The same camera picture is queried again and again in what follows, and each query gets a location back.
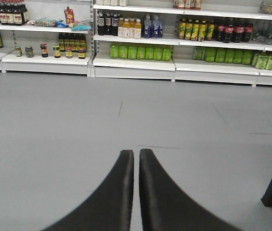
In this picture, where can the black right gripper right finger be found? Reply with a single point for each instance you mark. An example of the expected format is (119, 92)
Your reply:
(166, 207)

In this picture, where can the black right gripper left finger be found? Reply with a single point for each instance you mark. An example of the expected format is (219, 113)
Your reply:
(109, 207)

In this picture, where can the white store shelving unit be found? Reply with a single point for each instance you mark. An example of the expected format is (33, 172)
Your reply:
(28, 48)

